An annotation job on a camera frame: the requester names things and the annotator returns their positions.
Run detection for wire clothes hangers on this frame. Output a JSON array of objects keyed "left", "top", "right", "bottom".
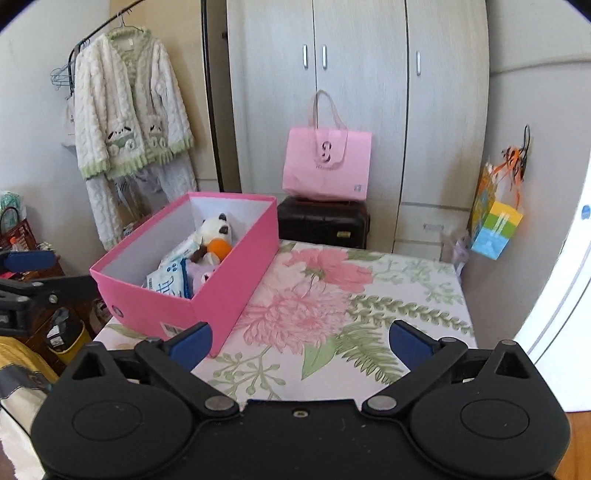
[{"left": 50, "top": 65, "right": 75, "bottom": 91}]

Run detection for colourful gift bag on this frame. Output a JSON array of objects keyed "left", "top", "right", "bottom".
[{"left": 470, "top": 161, "right": 525, "bottom": 260}]

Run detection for red woven basket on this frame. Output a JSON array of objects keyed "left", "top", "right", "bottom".
[{"left": 0, "top": 207, "right": 38, "bottom": 252}]

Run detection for light wooden wardrobe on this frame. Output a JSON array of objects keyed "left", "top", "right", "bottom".
[{"left": 226, "top": 0, "right": 490, "bottom": 261}]

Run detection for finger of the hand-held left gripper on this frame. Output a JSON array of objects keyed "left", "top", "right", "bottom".
[
  {"left": 0, "top": 274, "right": 100, "bottom": 306},
  {"left": 0, "top": 249, "right": 57, "bottom": 274}
]

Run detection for green white tissue pack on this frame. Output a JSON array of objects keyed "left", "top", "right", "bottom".
[{"left": 0, "top": 191, "right": 27, "bottom": 220}]

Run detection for white fleece pants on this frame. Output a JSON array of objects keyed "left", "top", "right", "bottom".
[{"left": 85, "top": 154, "right": 199, "bottom": 250}]

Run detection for clear plastic bag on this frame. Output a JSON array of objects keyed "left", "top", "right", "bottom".
[{"left": 441, "top": 228, "right": 472, "bottom": 273}]

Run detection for black vertical frame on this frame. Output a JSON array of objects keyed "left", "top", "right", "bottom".
[{"left": 200, "top": 0, "right": 242, "bottom": 193}]

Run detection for orange ball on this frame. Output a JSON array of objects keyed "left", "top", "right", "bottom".
[{"left": 206, "top": 239, "right": 233, "bottom": 262}]

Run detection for white panda plush toy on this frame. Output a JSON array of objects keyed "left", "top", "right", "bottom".
[{"left": 191, "top": 213, "right": 236, "bottom": 264}]

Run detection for white refrigerator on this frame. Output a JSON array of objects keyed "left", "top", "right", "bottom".
[{"left": 512, "top": 157, "right": 591, "bottom": 414}]

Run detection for white blue wet wipes packet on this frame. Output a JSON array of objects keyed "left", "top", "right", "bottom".
[
  {"left": 159, "top": 233, "right": 202, "bottom": 268},
  {"left": 147, "top": 258, "right": 193, "bottom": 301}
]

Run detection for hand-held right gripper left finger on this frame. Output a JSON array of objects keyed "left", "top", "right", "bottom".
[{"left": 74, "top": 322, "right": 238, "bottom": 416}]

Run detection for pink tote bag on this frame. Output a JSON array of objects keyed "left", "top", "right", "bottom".
[{"left": 283, "top": 90, "right": 373, "bottom": 201}]

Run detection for white canvas bag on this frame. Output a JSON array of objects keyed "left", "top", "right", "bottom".
[{"left": 62, "top": 97, "right": 82, "bottom": 148}]

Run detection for yellow bin with dark bag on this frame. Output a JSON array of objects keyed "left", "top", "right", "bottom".
[{"left": 46, "top": 308, "right": 92, "bottom": 365}]

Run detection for brown wooden cabinet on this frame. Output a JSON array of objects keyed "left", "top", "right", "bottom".
[{"left": 0, "top": 240, "right": 100, "bottom": 356}]

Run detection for purple plush toy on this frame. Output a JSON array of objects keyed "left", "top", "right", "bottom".
[{"left": 184, "top": 254, "right": 225, "bottom": 296}]

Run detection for yellow patterned blanket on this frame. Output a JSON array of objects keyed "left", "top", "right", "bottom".
[{"left": 0, "top": 336, "right": 61, "bottom": 480}]

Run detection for white fleece jacket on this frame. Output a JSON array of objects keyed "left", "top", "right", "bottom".
[{"left": 74, "top": 27, "right": 195, "bottom": 181}]

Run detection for brown paper bag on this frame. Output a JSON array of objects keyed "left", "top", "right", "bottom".
[{"left": 121, "top": 213, "right": 155, "bottom": 241}]

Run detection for black clothes rack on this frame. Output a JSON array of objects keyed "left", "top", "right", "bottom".
[{"left": 67, "top": 0, "right": 144, "bottom": 93}]

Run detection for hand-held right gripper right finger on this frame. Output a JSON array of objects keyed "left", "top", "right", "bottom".
[{"left": 362, "top": 320, "right": 531, "bottom": 416}]

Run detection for pink cardboard box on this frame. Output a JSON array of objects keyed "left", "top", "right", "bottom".
[{"left": 89, "top": 191, "right": 280, "bottom": 358}]

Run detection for floral tablecloth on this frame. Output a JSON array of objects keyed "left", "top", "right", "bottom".
[{"left": 92, "top": 240, "right": 476, "bottom": 402}]

